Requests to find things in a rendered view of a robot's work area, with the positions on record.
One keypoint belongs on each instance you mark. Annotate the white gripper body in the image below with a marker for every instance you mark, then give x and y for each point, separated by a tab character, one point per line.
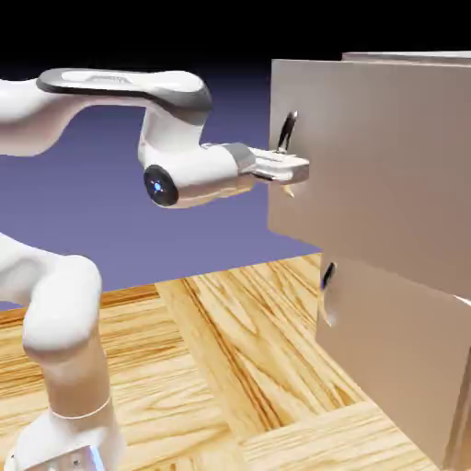
281	167

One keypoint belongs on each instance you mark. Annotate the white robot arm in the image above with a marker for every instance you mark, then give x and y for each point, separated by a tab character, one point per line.
173	117

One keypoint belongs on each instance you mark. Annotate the beige cabinet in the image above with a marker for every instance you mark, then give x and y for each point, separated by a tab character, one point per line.
404	331

